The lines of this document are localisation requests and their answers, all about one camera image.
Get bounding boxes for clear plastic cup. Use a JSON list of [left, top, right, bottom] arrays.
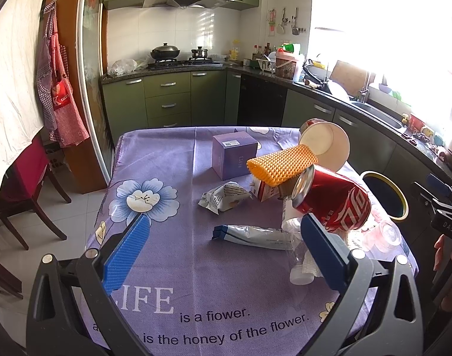
[[281, 197, 322, 285]]

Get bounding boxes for red cola can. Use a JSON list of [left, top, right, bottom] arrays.
[[291, 165, 372, 232]]

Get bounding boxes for blue white toothpaste tube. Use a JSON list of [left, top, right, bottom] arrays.
[[211, 224, 292, 251]]

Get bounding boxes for red white small carton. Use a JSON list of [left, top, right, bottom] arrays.
[[250, 176, 279, 202]]

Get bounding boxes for orange foam net sleeve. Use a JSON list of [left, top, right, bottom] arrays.
[[246, 145, 319, 187]]

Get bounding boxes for silver snack wrapper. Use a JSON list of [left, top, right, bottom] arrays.
[[198, 181, 251, 214]]

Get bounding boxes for white paper bowl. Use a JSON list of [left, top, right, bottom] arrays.
[[299, 118, 350, 172]]

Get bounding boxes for purple cardboard box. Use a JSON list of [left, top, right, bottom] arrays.
[[211, 131, 258, 180]]

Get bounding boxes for clear plastic lid container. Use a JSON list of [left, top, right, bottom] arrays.
[[346, 211, 402, 253]]

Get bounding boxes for yellow rimmed blue trash bin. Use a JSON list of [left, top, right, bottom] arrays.
[[360, 170, 409, 222]]

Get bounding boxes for kitchen sink with faucet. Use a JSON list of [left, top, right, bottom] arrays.
[[352, 72, 404, 129]]

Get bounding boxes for green kitchen cabinets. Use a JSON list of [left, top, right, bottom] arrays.
[[100, 64, 452, 252]]

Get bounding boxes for red wooden chair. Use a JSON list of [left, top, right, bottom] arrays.
[[0, 135, 71, 250]]

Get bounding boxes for red checkered apron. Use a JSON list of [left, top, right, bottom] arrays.
[[35, 0, 89, 148]]

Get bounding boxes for wooden cutting board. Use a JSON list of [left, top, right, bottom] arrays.
[[330, 60, 367, 97]]

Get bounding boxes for plastic bag on counter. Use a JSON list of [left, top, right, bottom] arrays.
[[107, 59, 138, 76]]

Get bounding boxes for black wok with lid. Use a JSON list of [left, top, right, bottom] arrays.
[[150, 43, 180, 61]]

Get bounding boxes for dish rack with items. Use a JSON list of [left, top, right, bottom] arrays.
[[256, 43, 305, 82]]

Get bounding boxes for steel cooking pot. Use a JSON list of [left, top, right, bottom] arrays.
[[191, 46, 208, 59]]

